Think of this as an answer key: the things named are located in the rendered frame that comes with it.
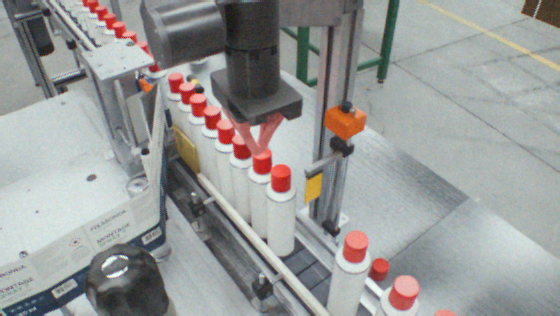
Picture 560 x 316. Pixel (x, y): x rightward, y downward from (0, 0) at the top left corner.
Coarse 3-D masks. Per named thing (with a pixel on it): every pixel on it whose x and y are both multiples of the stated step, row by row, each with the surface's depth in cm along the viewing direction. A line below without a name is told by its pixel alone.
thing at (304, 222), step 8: (296, 216) 75; (304, 224) 74; (312, 224) 74; (312, 232) 73; (320, 232) 72; (320, 240) 71; (328, 240) 71; (328, 248) 70; (336, 248) 70; (368, 280) 65; (368, 288) 65; (376, 288) 64; (376, 296) 64
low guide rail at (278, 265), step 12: (204, 180) 88; (216, 192) 86; (228, 204) 83; (240, 216) 81; (240, 228) 81; (252, 240) 78; (264, 252) 75; (276, 264) 73; (288, 276) 71; (300, 288) 69; (312, 300) 68; (324, 312) 66
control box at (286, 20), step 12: (288, 0) 56; (300, 0) 56; (312, 0) 56; (324, 0) 56; (336, 0) 56; (288, 12) 57; (300, 12) 57; (312, 12) 57; (324, 12) 57; (336, 12) 57; (288, 24) 58; (300, 24) 58; (312, 24) 58; (324, 24) 58; (336, 24) 58
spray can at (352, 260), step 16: (352, 240) 56; (368, 240) 56; (336, 256) 59; (352, 256) 56; (368, 256) 59; (336, 272) 60; (352, 272) 57; (336, 288) 62; (352, 288) 60; (336, 304) 64; (352, 304) 64
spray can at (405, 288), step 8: (400, 280) 51; (408, 280) 51; (392, 288) 52; (400, 288) 51; (408, 288) 51; (416, 288) 50; (384, 296) 54; (392, 296) 52; (400, 296) 50; (408, 296) 50; (416, 296) 50; (384, 304) 53; (392, 304) 52; (400, 304) 51; (408, 304) 51; (416, 304) 53; (376, 312) 56; (384, 312) 53; (392, 312) 52; (400, 312) 52; (408, 312) 52; (416, 312) 53
